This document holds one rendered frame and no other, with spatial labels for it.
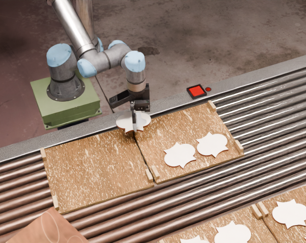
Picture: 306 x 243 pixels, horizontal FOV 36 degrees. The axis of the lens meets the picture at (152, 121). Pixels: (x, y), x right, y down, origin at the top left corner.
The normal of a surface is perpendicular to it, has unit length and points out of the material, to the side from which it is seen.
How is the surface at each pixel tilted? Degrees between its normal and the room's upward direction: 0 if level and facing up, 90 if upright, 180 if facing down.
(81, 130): 0
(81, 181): 0
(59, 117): 90
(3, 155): 0
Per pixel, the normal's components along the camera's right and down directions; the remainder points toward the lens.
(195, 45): -0.02, -0.69
